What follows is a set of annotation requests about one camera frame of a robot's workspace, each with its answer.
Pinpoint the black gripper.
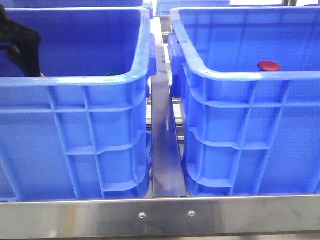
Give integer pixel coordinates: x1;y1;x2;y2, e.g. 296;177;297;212
0;5;42;77

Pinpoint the rear left blue bin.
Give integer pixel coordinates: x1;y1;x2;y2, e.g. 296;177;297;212
0;0;154;19

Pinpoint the green push button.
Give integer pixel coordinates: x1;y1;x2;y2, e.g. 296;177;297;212
105;72;119;76

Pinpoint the left blue plastic bin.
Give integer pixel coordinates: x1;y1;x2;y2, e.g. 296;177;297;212
0;7;157;202

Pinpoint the blue plastic bin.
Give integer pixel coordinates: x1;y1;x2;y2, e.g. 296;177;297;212
169;6;320;197
0;7;157;202

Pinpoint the rear right blue bin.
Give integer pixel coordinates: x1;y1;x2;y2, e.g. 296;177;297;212
156;0;231;16

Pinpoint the right blue plastic bin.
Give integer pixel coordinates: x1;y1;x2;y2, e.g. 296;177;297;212
169;6;320;197

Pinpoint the left rail screw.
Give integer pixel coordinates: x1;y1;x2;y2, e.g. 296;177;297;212
138;212;147;219

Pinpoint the rail screw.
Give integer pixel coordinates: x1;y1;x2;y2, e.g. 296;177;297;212
138;212;147;219
188;210;196;218

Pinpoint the right rail screw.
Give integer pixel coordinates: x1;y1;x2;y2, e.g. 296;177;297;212
188;210;196;218

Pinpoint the stainless steel front rail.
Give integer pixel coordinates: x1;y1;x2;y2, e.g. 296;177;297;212
0;195;320;240

